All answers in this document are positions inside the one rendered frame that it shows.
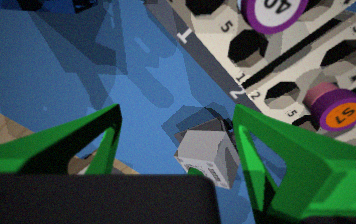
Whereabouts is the blue tube rack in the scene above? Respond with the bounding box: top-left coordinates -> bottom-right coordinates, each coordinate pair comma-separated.
0,0 -> 98,14

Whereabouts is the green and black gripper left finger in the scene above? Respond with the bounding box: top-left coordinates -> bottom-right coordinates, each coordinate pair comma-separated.
0,103 -> 122,175

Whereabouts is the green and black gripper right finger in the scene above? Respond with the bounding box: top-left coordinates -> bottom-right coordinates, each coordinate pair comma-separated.
232,104 -> 356,224

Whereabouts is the grey button housing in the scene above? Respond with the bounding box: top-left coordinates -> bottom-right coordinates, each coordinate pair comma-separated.
174,116 -> 240,190

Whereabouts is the blue flat mat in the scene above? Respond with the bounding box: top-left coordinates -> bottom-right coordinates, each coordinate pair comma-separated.
0,0 -> 255,224

